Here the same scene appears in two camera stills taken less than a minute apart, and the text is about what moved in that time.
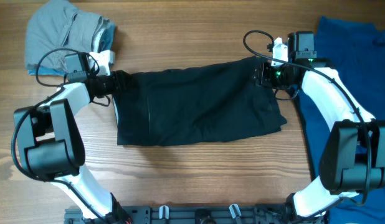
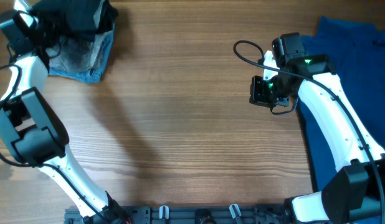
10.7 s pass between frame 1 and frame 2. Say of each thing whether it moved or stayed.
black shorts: moved
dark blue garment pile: stayed
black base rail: stayed
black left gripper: moved
